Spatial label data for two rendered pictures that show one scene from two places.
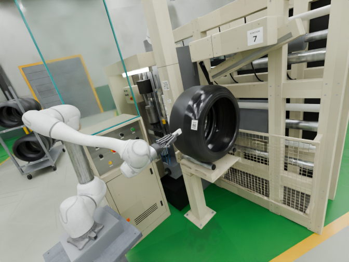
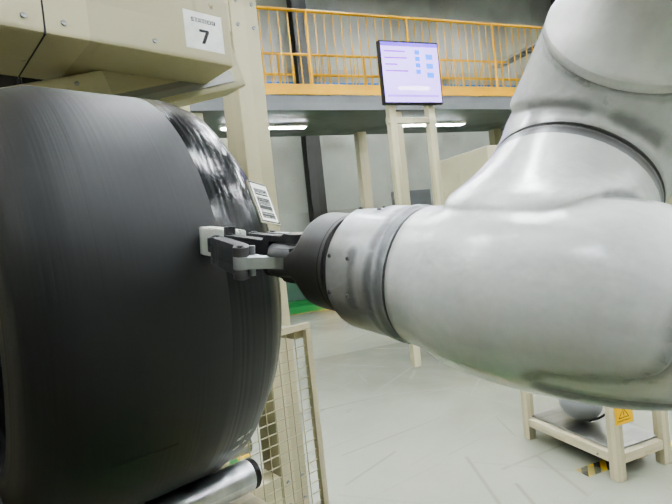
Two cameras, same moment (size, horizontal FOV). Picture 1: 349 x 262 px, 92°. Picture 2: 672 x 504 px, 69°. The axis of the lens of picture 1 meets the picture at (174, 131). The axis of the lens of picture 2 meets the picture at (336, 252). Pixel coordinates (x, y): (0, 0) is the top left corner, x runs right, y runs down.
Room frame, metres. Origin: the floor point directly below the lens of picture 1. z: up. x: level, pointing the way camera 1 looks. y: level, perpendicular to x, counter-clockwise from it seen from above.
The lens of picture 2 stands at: (0.96, 0.50, 1.23)
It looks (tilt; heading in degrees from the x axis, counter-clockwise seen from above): 2 degrees down; 264
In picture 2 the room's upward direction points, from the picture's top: 6 degrees counter-clockwise
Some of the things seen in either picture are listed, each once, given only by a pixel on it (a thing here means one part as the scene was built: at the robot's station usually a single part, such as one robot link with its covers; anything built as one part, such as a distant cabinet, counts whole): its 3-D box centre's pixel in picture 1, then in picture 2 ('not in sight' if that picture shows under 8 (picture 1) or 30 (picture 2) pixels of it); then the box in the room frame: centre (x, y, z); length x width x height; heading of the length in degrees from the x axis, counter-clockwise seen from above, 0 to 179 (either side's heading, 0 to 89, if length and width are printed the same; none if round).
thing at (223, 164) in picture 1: (209, 162); not in sight; (1.26, -0.23, 0.80); 0.37 x 0.36 x 0.02; 126
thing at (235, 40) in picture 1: (230, 42); (67, 26); (1.34, -0.55, 1.71); 0.61 x 0.25 x 0.15; 36
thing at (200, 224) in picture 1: (199, 213); not in sight; (1.46, -0.07, 0.01); 0.27 x 0.27 x 0.02; 36
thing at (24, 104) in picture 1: (30, 129); not in sight; (4.01, 3.31, 0.96); 1.30 x 0.62 x 1.92; 19
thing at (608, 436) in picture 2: not in sight; (585, 373); (-0.52, -1.84, 0.40); 0.60 x 0.35 x 0.80; 105
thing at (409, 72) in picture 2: not in sight; (410, 73); (-0.35, -3.76, 2.60); 0.60 x 0.05 x 0.55; 15
